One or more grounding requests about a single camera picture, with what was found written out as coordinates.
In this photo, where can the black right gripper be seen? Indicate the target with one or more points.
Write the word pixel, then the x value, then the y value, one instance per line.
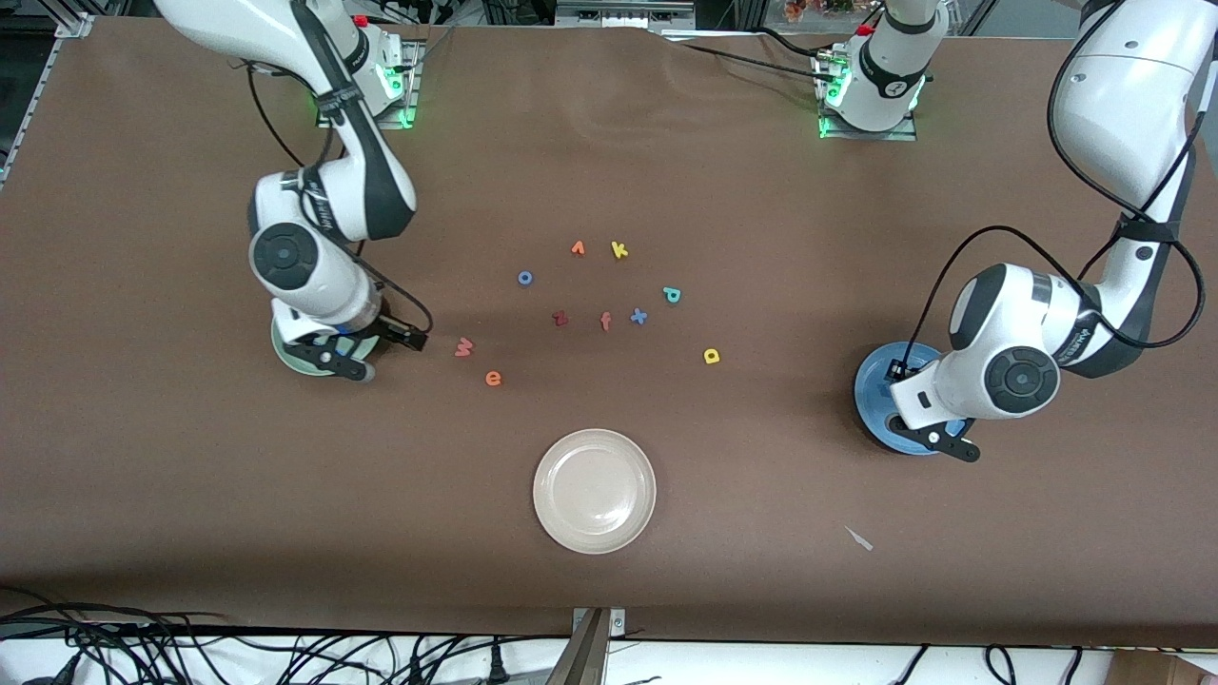
pixel 388 330

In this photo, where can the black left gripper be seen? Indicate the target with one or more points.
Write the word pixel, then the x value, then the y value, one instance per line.
pixel 897 371

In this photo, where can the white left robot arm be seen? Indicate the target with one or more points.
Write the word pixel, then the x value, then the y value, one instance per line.
pixel 1123 114

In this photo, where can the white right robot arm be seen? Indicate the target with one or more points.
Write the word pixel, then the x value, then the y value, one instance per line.
pixel 314 205

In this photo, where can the blue plate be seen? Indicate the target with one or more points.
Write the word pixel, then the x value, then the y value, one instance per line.
pixel 871 400

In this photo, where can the green plate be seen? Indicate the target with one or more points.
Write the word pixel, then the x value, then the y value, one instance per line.
pixel 300 366

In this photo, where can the white tape scrap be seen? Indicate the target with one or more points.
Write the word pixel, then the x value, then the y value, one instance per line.
pixel 859 538

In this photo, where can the beige plate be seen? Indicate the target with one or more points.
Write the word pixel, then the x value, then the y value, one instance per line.
pixel 595 491

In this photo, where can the grey support beam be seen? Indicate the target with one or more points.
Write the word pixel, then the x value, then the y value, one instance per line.
pixel 582 656

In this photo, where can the colourful toy pile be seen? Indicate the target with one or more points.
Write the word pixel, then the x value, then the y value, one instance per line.
pixel 818 9

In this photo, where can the grey metal equipment box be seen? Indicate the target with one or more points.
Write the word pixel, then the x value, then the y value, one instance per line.
pixel 623 13

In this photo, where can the cardboard box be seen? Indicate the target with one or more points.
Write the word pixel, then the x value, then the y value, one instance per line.
pixel 1166 669

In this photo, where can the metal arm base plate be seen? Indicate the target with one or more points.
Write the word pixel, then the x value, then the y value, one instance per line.
pixel 407 100
pixel 904 134

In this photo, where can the silver table bracket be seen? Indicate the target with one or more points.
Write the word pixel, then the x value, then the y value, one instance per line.
pixel 617 623

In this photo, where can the aluminium frame extrusion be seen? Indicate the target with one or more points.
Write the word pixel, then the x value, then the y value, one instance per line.
pixel 74 21

